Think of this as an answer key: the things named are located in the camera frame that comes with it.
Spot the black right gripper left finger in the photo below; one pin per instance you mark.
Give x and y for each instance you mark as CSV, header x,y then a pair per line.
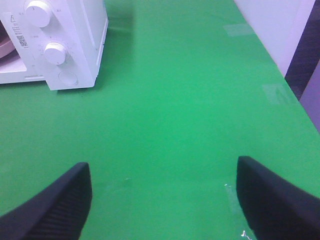
x,y
59,212

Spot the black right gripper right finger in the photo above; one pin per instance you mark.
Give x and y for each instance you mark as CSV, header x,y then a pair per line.
x,y
274,208

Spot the round door release button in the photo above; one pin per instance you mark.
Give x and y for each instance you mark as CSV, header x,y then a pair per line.
x,y
68,78

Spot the clear tape patch front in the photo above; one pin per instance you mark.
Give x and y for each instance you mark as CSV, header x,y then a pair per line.
x,y
239,222

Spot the clear tape patch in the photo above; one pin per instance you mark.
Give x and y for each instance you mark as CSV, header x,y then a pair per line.
x,y
239,222
277,94
235,30

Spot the lower white control knob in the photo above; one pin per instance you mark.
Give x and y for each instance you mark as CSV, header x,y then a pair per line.
x,y
55,53

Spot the white control knob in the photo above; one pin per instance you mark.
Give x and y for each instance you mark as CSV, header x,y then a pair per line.
x,y
55,53
38,13

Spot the white microwave oven body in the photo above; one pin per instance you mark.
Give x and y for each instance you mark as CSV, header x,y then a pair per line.
x,y
79,25

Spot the clear tape patch far right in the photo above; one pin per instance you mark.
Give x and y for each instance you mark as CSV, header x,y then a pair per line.
x,y
235,30

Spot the white warning label with QR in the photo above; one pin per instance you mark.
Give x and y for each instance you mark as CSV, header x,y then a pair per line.
x,y
17,32

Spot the upper white control knob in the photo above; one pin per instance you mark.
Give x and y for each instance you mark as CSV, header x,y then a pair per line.
x,y
38,13

